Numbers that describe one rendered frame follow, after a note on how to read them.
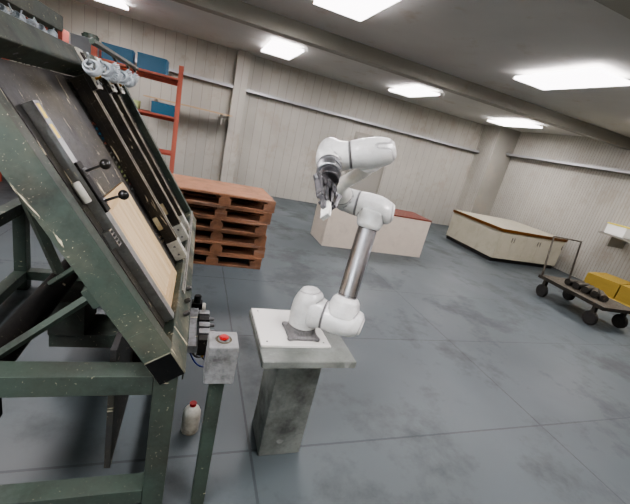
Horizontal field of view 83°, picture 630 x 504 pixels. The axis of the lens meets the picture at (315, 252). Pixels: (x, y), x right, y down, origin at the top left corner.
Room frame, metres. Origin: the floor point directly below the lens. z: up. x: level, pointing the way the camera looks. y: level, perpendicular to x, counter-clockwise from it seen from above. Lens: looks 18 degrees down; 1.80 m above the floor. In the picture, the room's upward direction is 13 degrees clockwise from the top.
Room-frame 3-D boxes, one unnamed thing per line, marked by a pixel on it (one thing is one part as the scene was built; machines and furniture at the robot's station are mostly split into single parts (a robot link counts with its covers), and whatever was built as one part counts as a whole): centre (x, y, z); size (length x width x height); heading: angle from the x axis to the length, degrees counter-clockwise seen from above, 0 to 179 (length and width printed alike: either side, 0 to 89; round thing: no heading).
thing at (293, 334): (1.78, -0.02, 0.79); 0.22 x 0.18 x 0.06; 21
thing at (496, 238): (9.22, -4.64, 0.40); 2.13 x 1.72 x 0.80; 111
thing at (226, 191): (4.56, 1.38, 0.46); 1.30 x 0.89 x 0.92; 112
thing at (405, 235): (6.85, -0.93, 0.38); 2.19 x 0.70 x 0.77; 112
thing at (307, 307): (1.76, -0.03, 0.93); 0.18 x 0.16 x 0.22; 78
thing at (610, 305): (5.89, -4.57, 0.54); 1.38 x 0.81 x 1.09; 19
